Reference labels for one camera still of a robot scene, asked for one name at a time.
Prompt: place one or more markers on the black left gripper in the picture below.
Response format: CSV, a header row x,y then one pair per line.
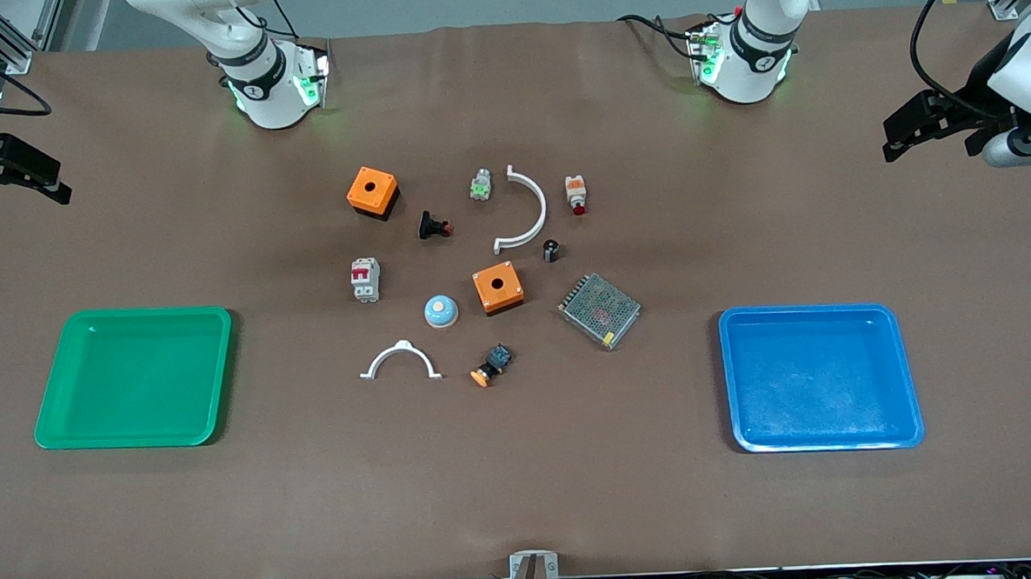
x,y
977,95

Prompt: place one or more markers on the green white switch module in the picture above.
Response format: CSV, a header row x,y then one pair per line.
x,y
480,187

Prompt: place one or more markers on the black cylindrical capacitor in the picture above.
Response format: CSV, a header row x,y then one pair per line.
x,y
551,251

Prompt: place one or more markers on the orange button box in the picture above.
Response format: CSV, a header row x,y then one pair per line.
x,y
381,195
509,295

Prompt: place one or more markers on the brown table mat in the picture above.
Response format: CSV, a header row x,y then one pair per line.
x,y
523,463

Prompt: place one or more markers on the orange blue push button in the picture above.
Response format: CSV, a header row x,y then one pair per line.
x,y
498,357

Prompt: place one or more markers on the orange button box upper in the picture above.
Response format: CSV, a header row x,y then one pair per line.
x,y
381,195

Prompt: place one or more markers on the small white arch bracket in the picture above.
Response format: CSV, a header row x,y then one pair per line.
x,y
403,347

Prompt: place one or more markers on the green plastic tray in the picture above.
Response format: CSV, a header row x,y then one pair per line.
x,y
136,376

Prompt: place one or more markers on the white orange red indicator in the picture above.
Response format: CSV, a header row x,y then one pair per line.
x,y
575,189

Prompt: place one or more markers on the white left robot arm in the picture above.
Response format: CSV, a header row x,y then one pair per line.
x,y
750,70

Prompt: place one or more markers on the grey metal camera bracket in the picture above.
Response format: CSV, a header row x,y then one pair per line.
x,y
517,559

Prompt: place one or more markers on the black red push button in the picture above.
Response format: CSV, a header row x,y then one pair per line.
x,y
428,225

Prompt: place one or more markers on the large white curved bracket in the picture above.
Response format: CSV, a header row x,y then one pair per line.
x,y
542,206

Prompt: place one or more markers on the metal mesh power supply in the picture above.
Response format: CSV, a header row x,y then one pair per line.
x,y
599,308

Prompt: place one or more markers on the white red circuit breaker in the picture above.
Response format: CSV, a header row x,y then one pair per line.
x,y
366,283

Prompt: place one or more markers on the blue dome buzzer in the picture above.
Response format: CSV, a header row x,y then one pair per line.
x,y
441,312

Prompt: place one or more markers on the blue plastic tray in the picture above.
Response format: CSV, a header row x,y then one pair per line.
x,y
825,398

